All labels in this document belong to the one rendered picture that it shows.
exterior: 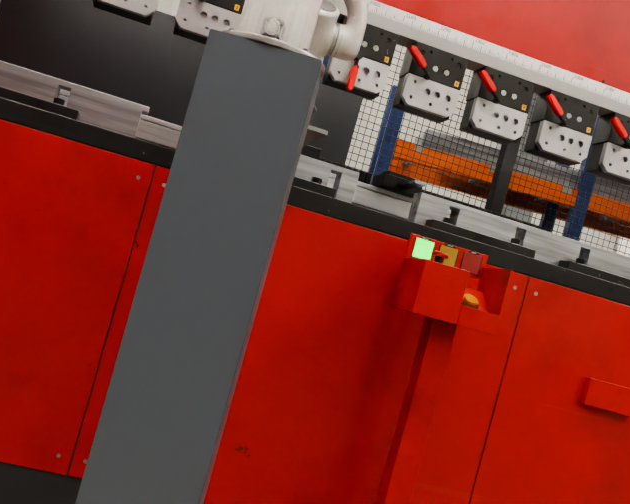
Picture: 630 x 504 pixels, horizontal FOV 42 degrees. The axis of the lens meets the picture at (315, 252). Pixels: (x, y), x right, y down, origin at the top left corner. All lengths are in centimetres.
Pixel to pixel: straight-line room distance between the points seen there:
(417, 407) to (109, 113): 100
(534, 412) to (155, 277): 123
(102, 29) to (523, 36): 123
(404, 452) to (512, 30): 114
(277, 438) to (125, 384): 78
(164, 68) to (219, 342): 148
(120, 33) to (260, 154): 142
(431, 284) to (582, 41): 92
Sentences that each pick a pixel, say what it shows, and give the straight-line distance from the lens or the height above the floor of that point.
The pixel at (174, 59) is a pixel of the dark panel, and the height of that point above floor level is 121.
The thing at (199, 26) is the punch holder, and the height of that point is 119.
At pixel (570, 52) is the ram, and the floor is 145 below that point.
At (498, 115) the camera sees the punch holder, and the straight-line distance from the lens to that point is 226.
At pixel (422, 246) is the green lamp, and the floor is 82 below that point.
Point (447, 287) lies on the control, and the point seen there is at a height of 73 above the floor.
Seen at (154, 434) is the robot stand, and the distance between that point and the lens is 129.
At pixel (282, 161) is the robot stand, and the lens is 127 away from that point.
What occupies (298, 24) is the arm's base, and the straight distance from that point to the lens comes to 136.
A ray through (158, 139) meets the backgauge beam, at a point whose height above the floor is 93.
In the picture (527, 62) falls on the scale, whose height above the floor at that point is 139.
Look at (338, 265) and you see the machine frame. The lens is 197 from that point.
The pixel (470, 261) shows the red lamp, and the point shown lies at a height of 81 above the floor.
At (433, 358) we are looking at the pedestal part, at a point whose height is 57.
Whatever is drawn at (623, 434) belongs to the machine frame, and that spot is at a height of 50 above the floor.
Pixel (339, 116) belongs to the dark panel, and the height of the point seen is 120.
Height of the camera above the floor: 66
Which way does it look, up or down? 2 degrees up
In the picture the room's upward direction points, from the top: 15 degrees clockwise
